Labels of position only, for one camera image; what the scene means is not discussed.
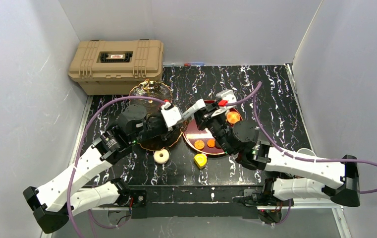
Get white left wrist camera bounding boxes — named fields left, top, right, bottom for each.
left=160, top=100, right=183, bottom=130

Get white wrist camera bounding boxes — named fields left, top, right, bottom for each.
left=160, top=100, right=183, bottom=130
left=211, top=89, right=237, bottom=117

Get yellow swirl roll cake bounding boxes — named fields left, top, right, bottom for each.
left=194, top=153, right=208, bottom=170

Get silver fork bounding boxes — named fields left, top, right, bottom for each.
left=180, top=98, right=207, bottom=123

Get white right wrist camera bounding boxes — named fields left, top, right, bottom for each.
left=211, top=89, right=237, bottom=117

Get yellow round cracker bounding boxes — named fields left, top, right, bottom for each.
left=194, top=140, right=205, bottom=150

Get orange round cookie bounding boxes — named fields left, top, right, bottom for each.
left=207, top=139, right=215, bottom=148

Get white cup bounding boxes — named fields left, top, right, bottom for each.
left=297, top=148, right=316, bottom=156

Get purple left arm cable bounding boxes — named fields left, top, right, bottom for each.
left=67, top=96, right=171, bottom=238

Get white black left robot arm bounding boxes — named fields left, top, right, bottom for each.
left=23, top=103, right=182, bottom=234

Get orange tart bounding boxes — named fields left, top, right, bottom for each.
left=226, top=111, right=241, bottom=125

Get aluminium frame rail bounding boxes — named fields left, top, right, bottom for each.
left=40, top=185, right=353, bottom=238

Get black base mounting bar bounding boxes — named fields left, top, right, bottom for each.
left=98, top=185, right=296, bottom=220

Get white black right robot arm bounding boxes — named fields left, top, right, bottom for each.
left=194, top=109, right=360, bottom=207

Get tan plastic toolbox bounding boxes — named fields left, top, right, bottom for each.
left=68, top=39, right=164, bottom=96

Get dark red round tray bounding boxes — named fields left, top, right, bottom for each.
left=181, top=100, right=245, bottom=156

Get three tier glass stand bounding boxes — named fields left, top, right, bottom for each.
left=129, top=79, right=182, bottom=151

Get red blue pen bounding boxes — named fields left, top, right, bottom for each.
left=184, top=62, right=205, bottom=66

